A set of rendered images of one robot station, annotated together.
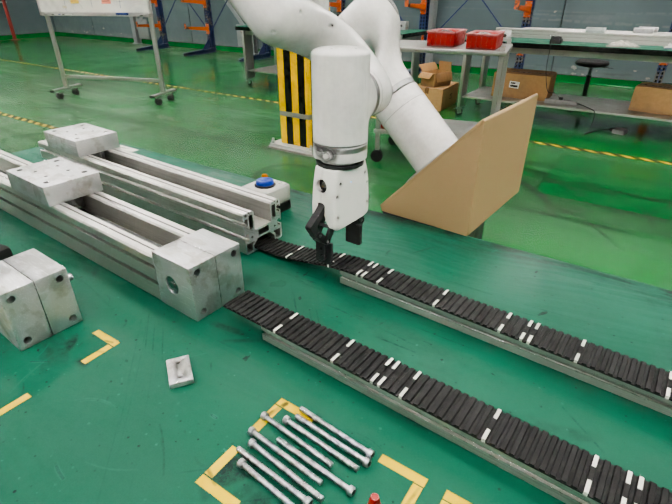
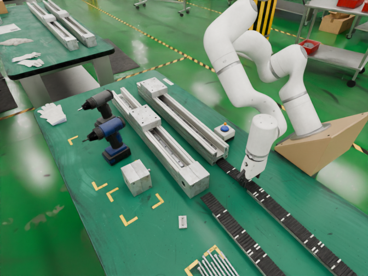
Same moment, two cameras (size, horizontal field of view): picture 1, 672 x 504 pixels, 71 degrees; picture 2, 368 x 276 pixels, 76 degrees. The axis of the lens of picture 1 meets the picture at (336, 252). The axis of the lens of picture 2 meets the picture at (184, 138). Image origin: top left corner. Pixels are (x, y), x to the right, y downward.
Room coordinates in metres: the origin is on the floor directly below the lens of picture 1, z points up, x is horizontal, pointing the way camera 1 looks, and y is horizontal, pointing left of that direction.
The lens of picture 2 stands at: (0.04, 0.04, 1.64)
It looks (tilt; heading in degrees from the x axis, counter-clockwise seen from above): 42 degrees down; 20
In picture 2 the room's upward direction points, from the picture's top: 1 degrees counter-clockwise
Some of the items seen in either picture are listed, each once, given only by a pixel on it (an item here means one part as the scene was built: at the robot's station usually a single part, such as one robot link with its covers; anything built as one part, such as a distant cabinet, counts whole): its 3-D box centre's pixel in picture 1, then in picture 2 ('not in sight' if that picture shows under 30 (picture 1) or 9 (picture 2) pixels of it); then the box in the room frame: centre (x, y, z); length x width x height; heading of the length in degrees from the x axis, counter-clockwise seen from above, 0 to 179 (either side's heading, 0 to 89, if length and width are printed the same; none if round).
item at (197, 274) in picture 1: (206, 269); (195, 178); (0.65, 0.21, 0.83); 0.12 x 0.09 x 0.10; 143
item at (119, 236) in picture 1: (63, 208); (146, 126); (0.91, 0.58, 0.82); 0.80 x 0.10 x 0.09; 53
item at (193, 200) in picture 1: (143, 182); (175, 114); (1.06, 0.46, 0.82); 0.80 x 0.10 x 0.09; 53
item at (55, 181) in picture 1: (56, 186); (144, 119); (0.91, 0.58, 0.87); 0.16 x 0.11 x 0.07; 53
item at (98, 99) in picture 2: not in sight; (99, 114); (0.86, 0.82, 0.89); 0.20 x 0.08 x 0.22; 159
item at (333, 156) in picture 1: (339, 150); (256, 150); (0.71, -0.01, 1.01); 0.09 x 0.08 x 0.03; 143
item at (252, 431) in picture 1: (283, 455); (212, 269); (0.34, 0.06, 0.78); 0.11 x 0.01 x 0.01; 52
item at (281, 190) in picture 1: (263, 198); (223, 133); (0.99, 0.17, 0.81); 0.10 x 0.08 x 0.06; 143
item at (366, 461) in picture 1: (330, 438); (228, 268); (0.36, 0.01, 0.78); 0.11 x 0.01 x 0.01; 51
